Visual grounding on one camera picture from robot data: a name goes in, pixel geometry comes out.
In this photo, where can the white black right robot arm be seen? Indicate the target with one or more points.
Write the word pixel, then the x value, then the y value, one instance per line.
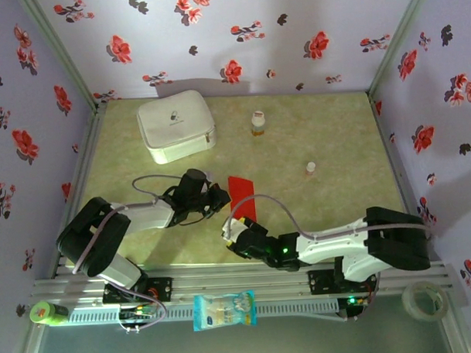
pixel 331 246

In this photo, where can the white zip pouch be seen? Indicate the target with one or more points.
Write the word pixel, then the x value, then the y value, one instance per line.
pixel 175 126

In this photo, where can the blue wet wipes packet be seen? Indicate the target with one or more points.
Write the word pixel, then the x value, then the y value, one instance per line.
pixel 224 310

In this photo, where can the amber liquid bottle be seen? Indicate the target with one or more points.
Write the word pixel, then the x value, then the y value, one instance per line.
pixel 257 125

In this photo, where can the small white-capped bottle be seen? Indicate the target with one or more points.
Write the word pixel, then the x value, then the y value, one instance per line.
pixel 310 168

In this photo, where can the small controller circuit board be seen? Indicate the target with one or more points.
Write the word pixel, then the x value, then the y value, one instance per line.
pixel 352 301
pixel 137 313

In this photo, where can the clear tape roll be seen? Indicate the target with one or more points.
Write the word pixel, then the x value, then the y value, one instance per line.
pixel 412 309

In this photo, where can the green tape roll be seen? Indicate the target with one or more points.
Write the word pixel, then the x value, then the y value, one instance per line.
pixel 47 314

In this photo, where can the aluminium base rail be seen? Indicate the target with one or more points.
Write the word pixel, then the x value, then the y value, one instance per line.
pixel 243 281

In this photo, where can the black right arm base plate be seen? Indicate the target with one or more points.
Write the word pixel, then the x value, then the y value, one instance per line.
pixel 320 282

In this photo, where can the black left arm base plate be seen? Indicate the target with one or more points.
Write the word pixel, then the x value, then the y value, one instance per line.
pixel 164 289

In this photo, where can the aluminium side rail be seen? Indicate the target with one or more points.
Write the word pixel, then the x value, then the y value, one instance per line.
pixel 401 178
pixel 74 190

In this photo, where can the aluminium frame post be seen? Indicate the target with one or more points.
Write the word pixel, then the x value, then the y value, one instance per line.
pixel 64 54
pixel 458 337
pixel 28 348
pixel 396 43

